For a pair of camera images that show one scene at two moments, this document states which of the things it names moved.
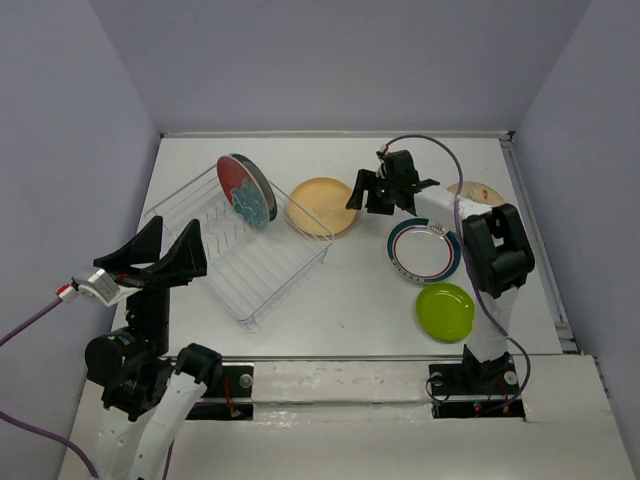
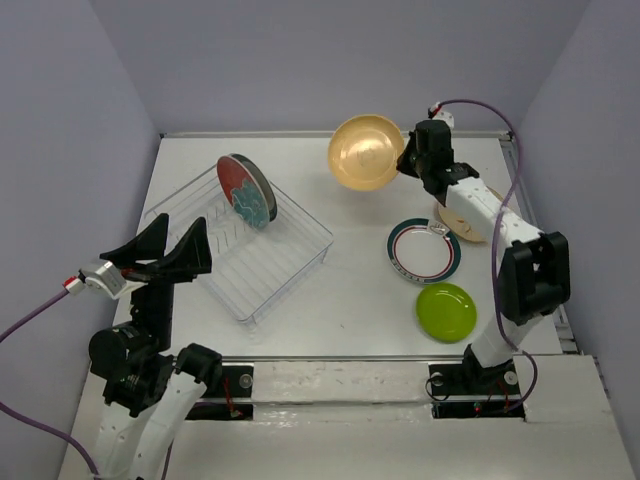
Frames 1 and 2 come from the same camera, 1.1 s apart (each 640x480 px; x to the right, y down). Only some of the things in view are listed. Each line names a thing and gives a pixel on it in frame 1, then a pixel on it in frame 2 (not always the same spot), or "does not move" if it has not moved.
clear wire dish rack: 253,272 does not move
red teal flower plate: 243,192 does not move
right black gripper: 379,190 -> 410,157
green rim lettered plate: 271,198 does not move
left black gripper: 150,279 does not move
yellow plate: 318,205 -> 364,152
